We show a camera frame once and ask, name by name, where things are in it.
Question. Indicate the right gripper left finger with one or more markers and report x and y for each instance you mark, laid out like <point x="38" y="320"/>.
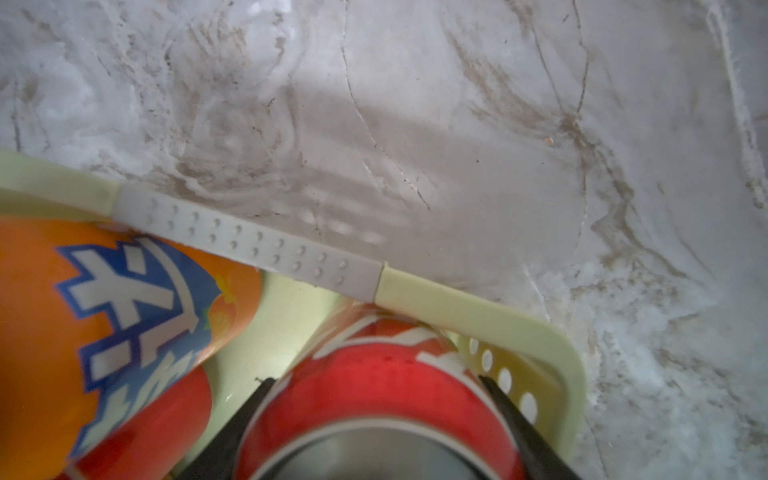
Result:
<point x="217" y="460"/>

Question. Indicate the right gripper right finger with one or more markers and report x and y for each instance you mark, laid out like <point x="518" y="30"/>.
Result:
<point x="540" y="461"/>

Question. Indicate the pale green plastic basket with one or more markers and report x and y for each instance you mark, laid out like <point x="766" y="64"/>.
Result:
<point x="304" y="281"/>

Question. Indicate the red cola can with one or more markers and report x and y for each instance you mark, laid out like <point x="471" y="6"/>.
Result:
<point x="378" y="395"/>

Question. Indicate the red cola can left column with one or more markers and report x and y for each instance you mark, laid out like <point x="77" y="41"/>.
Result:
<point x="157" y="438"/>

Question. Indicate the orange soda can far left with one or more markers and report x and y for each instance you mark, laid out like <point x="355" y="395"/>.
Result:
<point x="97" y="322"/>

